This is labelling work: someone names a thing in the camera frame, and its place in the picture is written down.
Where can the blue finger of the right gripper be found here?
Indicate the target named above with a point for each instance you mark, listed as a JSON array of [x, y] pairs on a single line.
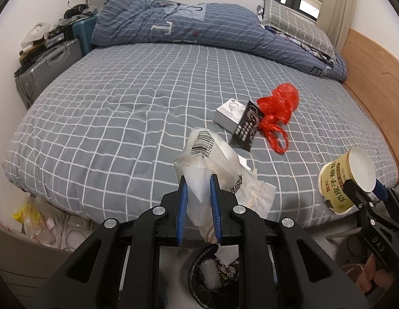
[[380, 191]]

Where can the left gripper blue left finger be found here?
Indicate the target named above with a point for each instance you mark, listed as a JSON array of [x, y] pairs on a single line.
[[183, 204]]

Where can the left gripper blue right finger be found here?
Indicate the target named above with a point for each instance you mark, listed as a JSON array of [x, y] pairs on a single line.
[[215, 207]]

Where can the white paper bag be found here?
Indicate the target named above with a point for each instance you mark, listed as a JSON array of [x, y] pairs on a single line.
[[206, 154]]

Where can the black wet wipe sachet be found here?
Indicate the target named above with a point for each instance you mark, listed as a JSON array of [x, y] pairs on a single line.
[[247, 127]]

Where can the white earphone box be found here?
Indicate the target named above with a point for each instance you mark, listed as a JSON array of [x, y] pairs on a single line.
[[229, 114]]

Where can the red plastic bag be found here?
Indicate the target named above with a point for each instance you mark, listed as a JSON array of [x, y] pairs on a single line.
[[278, 109]]

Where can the bubble wrap roll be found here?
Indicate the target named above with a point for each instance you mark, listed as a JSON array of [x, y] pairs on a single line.
[[210, 273]]

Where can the dark brown snack box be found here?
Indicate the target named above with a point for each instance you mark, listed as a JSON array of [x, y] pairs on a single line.
[[227, 272]]

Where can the black lined trash bin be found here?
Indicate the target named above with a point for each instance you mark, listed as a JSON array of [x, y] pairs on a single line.
[[225, 297]]

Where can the person's right hand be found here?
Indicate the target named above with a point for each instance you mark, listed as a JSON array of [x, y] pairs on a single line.
[[370, 275]]

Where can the grey checked bed sheet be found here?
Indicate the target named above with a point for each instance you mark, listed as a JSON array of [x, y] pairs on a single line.
[[101, 139]]

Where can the yellow plastic bag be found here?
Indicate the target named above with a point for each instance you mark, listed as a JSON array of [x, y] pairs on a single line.
[[30, 217]]

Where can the beige curtain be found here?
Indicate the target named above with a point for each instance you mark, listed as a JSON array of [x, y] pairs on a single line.
[[335, 19]]

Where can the grey checked pillow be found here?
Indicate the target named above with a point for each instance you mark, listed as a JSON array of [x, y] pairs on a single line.
[[282, 19]]

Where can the grey hard suitcase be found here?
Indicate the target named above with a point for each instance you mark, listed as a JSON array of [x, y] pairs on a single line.
[[33, 80]]

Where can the blue striped duvet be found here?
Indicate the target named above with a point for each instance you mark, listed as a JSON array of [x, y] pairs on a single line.
[[229, 26]]

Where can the teal suitcase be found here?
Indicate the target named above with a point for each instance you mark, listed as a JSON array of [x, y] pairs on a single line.
[[82, 30]]

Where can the clutter on suitcases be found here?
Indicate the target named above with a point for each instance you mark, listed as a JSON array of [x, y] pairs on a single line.
[[70, 17]]

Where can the white cap on suitcase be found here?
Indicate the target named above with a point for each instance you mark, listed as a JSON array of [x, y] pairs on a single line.
[[39, 32]]

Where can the wooden bed frame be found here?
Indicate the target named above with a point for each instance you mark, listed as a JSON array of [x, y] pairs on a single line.
[[373, 82]]

